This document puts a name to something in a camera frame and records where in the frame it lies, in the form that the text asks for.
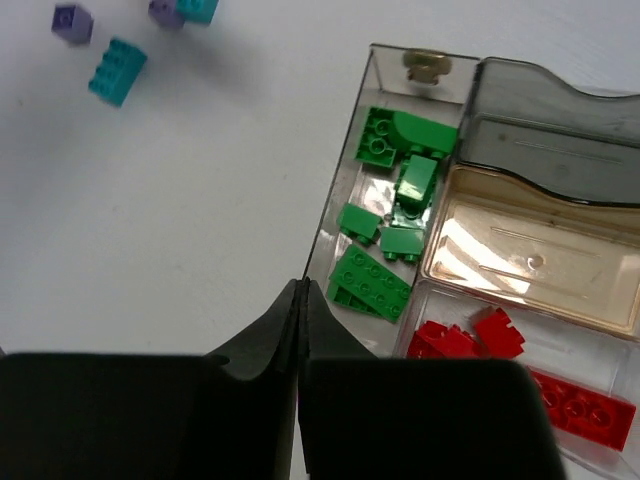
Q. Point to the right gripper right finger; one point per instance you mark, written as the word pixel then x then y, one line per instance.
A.
pixel 364 417

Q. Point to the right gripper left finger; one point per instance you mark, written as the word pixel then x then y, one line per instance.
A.
pixel 227 414

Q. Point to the green brick lego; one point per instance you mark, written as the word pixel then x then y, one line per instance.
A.
pixel 402 244
pixel 374 146
pixel 343 298

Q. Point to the red brick lego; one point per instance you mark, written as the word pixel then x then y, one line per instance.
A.
pixel 495 330
pixel 586 413

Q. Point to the green square lego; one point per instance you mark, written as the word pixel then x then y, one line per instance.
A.
pixel 417 182
pixel 359 224
pixel 407 131

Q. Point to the green long lego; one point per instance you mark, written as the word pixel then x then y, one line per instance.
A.
pixel 409 219

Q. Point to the green square lego top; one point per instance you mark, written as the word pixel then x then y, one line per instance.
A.
pixel 407 131

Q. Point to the cyan long lego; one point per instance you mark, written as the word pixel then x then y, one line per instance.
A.
pixel 118 70

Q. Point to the cyan small lego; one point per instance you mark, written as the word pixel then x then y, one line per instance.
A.
pixel 197 11

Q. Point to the lilac square lego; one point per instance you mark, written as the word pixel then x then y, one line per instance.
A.
pixel 164 13

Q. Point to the purple square lego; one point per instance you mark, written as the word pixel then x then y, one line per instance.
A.
pixel 72 23

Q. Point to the red round lego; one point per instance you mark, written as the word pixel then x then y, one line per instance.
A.
pixel 434 340

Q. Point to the clear front container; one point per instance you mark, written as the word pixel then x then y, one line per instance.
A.
pixel 586 357

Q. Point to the clear brown tinted container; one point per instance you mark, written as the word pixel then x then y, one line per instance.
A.
pixel 540 206

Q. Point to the clear narrow container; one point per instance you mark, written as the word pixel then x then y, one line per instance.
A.
pixel 423 83

